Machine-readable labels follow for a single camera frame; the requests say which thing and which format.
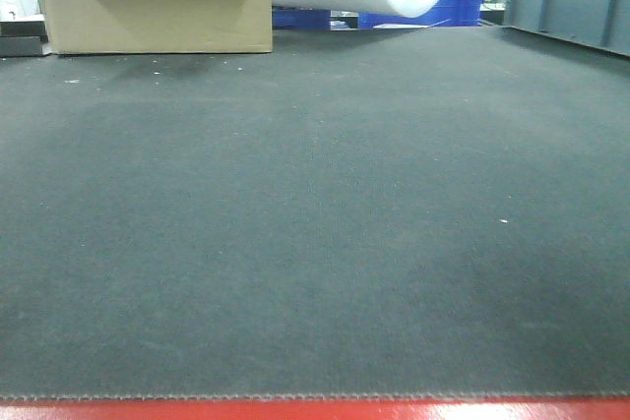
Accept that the dark grey carpet mat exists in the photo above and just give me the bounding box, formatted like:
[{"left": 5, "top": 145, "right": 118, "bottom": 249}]
[{"left": 1, "top": 28, "right": 629, "bottom": 398}]

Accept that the red glossy front edge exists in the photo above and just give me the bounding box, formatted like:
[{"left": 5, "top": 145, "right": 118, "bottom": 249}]
[{"left": 1, "top": 396, "right": 629, "bottom": 419}]

